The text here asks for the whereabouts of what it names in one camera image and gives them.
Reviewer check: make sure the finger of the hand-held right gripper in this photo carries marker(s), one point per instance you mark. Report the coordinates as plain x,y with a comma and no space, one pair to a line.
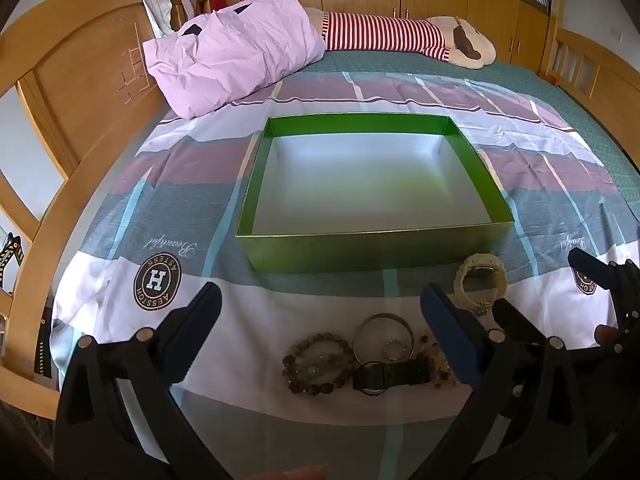
592,267

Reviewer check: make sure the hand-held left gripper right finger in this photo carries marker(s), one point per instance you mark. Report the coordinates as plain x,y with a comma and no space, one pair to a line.
450,332

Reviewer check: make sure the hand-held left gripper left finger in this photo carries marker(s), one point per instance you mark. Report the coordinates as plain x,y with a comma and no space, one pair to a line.
192,332

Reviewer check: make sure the cream white wrist watch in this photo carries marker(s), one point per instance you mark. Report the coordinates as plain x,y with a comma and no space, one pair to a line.
462,272

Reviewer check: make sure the silver metal bangle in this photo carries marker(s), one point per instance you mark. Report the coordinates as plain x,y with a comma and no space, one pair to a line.
385,316

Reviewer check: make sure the black wrist watch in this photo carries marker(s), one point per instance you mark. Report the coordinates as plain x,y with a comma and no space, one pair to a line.
395,374

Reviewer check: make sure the green cardboard box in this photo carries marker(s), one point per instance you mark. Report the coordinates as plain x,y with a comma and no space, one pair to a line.
360,250

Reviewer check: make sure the person's right hand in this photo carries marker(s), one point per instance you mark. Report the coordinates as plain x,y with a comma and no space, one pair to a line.
606,334

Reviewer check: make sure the person's left hand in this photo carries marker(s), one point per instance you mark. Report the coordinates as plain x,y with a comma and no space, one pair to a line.
300,474

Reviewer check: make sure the wooden bed footboard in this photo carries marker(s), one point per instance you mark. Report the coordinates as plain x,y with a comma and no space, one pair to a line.
590,65

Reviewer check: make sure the pink pillow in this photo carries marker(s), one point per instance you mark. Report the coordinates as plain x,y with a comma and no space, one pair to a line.
240,55

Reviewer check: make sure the wooden bed headboard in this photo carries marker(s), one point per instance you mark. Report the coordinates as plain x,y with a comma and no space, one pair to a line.
75,60

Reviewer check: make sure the red striped plush toy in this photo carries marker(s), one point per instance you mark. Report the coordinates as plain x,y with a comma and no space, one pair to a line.
380,32

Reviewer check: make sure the grey and white garment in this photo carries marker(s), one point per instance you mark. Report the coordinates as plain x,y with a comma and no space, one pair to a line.
160,0

